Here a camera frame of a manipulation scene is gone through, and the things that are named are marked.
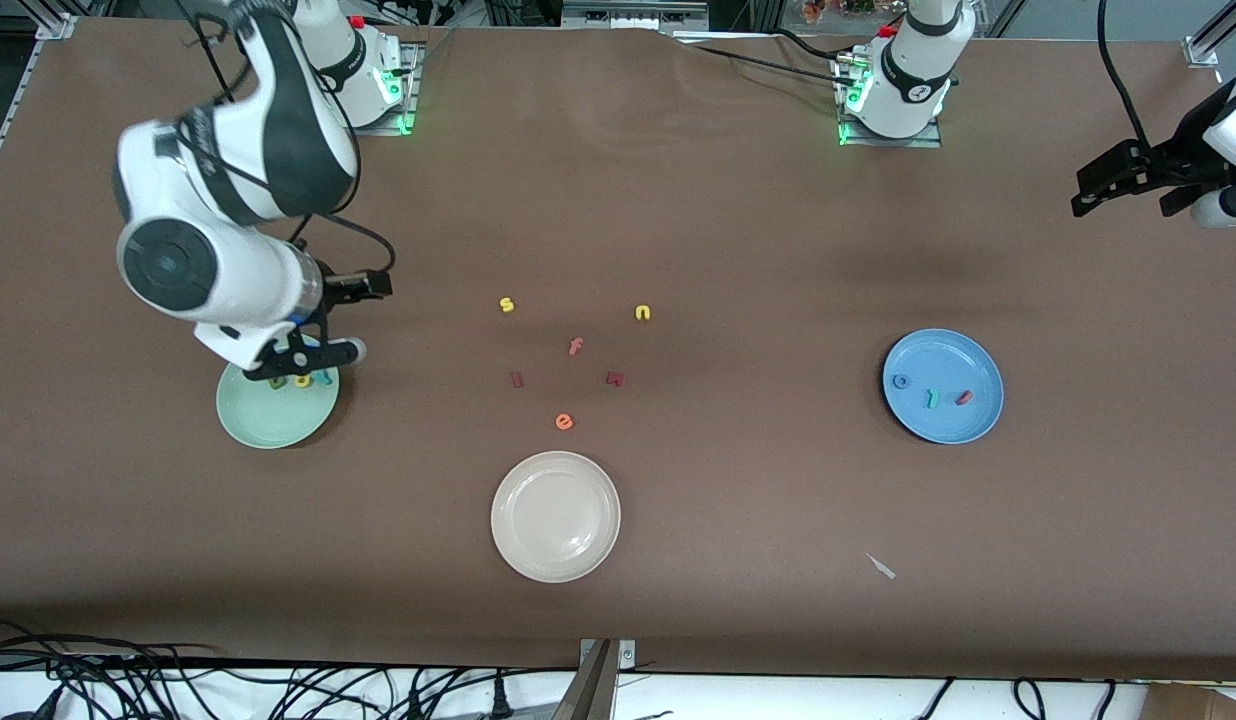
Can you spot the grey metal table bracket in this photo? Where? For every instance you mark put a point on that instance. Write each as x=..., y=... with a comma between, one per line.
x=626, y=655

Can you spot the brown cardboard box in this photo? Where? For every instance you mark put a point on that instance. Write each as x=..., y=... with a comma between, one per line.
x=1198, y=705

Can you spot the blue plate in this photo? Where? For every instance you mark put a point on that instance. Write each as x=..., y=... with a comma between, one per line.
x=943, y=420

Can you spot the aluminium frame profile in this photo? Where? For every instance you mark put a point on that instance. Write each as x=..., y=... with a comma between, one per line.
x=1203, y=50
x=58, y=27

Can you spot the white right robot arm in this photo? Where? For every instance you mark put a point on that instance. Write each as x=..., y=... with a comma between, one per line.
x=228, y=270

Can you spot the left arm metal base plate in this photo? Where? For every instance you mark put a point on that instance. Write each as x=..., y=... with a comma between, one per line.
x=933, y=137

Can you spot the green plate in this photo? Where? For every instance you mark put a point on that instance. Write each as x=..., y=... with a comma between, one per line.
x=268, y=420

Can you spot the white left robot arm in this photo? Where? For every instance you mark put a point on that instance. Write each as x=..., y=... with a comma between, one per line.
x=913, y=80

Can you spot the small white paper scrap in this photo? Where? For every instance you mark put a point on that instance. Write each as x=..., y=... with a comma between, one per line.
x=881, y=567

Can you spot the grey metal box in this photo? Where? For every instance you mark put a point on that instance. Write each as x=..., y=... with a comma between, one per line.
x=633, y=15

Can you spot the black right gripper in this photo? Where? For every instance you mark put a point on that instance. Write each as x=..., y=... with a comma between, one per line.
x=331, y=296

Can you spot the beige plate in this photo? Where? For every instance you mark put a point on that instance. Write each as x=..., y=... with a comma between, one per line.
x=555, y=516

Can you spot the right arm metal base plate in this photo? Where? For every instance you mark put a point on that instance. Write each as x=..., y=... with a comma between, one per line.
x=411, y=95

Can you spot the grey metal beam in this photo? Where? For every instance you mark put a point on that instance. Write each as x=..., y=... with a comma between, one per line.
x=588, y=695

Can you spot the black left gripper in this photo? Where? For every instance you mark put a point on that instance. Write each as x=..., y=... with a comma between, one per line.
x=1175, y=161

